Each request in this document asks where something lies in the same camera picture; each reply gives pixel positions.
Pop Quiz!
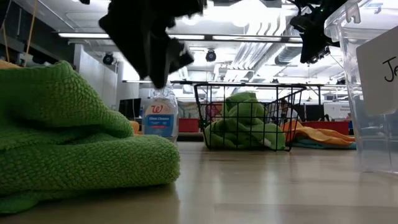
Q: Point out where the black computer monitor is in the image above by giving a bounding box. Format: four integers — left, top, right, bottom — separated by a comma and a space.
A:
118, 98, 142, 119

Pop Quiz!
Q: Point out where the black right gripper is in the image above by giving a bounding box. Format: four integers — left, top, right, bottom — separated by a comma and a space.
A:
290, 0, 346, 65

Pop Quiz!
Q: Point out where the clear plastic bin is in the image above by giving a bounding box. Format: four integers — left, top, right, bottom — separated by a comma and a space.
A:
324, 0, 398, 175

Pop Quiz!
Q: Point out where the blue microfiber towel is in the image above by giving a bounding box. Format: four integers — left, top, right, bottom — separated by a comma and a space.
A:
292, 138, 358, 150

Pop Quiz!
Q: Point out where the black overhead rail with lights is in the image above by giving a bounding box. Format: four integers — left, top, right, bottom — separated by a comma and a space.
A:
57, 32, 304, 44

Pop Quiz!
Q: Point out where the clear glass cleaner spray bottle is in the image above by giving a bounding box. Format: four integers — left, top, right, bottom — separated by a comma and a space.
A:
142, 82, 180, 144

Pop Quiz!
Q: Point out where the black background table frame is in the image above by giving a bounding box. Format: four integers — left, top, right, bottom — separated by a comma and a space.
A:
170, 80, 326, 105

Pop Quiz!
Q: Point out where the green microfiber towel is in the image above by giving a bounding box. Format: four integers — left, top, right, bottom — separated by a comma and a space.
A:
0, 60, 181, 215
204, 91, 286, 151

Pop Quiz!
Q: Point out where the white paper label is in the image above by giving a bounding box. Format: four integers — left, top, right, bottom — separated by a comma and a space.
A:
356, 26, 398, 116

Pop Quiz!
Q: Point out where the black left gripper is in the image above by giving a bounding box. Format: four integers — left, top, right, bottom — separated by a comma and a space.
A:
98, 0, 206, 90

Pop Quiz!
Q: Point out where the black wire basket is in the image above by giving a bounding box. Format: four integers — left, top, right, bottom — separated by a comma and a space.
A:
194, 83, 307, 152

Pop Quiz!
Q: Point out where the person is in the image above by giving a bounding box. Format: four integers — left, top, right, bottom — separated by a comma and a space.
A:
273, 98, 301, 125

